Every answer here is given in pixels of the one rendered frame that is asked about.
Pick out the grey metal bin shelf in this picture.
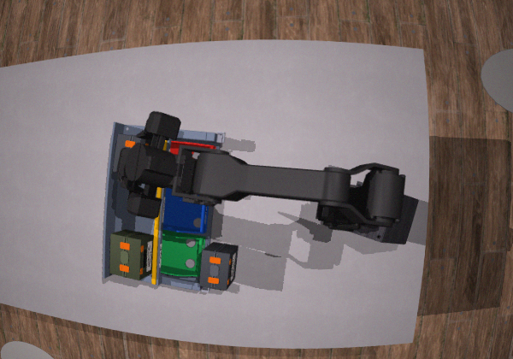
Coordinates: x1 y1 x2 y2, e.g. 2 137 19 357
103 122 226 292

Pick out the red open bin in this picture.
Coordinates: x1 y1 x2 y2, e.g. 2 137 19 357
170 141 216 154

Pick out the blue open bin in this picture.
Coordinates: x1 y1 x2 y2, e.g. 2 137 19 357
163 188 209 233

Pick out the olive green case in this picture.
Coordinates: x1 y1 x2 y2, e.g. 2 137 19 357
109 229 154 280

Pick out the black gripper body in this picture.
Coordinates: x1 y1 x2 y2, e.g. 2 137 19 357
127 111 181 219

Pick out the green bin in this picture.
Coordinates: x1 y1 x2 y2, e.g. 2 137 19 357
161 230 206 276

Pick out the yellow flat bar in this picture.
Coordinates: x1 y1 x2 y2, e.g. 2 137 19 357
151 140 168 285

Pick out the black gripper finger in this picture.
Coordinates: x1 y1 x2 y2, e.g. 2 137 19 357
128 186 144 198
136 122 153 139

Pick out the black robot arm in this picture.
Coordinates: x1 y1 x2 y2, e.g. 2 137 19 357
117 144 406 232

